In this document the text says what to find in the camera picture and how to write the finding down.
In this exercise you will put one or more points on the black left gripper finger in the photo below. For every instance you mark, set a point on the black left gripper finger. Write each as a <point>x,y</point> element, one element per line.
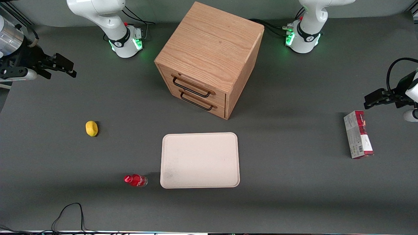
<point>375,94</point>
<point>375,103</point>

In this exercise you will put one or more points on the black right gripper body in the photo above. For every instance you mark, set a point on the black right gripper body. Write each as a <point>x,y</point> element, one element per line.
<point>26,55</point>

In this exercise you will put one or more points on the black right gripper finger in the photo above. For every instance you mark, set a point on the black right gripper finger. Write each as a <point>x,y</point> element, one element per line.
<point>67,71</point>
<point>63,61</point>

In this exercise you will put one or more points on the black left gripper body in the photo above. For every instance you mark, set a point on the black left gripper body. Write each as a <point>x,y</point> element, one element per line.
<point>400,87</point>

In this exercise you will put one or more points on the red coke bottle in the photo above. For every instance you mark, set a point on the red coke bottle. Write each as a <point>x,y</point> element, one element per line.
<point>135,180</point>

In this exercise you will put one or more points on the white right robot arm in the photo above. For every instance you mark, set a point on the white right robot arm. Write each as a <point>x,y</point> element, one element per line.
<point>121,36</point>

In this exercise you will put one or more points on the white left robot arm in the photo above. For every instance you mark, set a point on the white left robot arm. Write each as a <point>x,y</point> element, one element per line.
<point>307,34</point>

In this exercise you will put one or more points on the beige plastic tray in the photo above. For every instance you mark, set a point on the beige plastic tray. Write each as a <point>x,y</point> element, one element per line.
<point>200,160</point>

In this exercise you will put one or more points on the red and grey carton box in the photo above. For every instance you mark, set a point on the red and grey carton box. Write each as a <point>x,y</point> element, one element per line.
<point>357,135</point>

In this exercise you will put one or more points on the yellow lemon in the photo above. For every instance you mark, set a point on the yellow lemon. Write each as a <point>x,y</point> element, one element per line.
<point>91,128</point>

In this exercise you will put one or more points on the wooden drawer front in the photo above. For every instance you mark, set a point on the wooden drawer front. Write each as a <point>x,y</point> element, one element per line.
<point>196,85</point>
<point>215,111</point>

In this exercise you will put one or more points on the wooden drawer cabinet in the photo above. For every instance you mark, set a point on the wooden drawer cabinet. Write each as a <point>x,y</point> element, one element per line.
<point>212,49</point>

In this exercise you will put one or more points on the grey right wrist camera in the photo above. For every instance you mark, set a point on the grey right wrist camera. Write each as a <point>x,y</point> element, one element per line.
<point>23,75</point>

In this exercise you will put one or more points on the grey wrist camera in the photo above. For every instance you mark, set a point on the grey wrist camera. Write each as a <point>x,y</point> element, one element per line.
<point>410,115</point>
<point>23,75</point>

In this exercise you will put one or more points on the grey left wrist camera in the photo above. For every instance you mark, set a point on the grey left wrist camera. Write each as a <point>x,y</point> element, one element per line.
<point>410,115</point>

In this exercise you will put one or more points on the aluminium frame rail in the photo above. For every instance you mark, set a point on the aluminium frame rail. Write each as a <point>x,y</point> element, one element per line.
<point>16,14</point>

